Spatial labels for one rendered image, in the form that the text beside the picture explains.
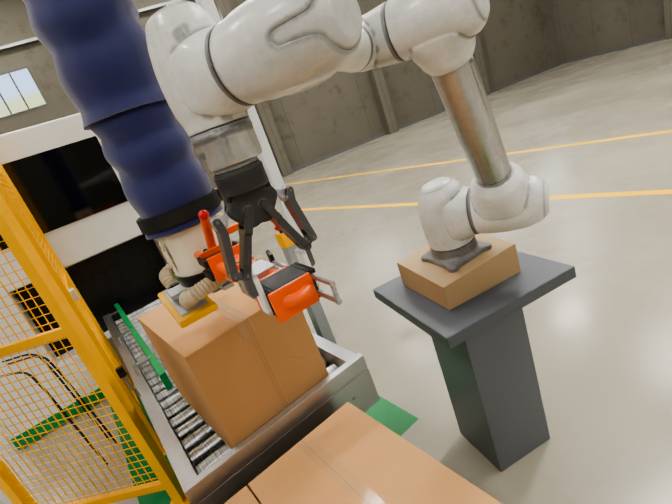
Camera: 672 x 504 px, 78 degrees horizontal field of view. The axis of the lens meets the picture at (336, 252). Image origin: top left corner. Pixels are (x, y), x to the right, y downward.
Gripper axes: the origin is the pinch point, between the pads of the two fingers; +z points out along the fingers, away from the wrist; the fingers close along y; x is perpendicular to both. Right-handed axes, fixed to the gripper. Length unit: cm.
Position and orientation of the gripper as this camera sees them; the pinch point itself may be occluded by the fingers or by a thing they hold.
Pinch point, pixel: (286, 285)
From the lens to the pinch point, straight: 68.6
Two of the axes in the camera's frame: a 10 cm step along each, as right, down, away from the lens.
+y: -8.0, 4.4, -4.1
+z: 3.2, 8.9, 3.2
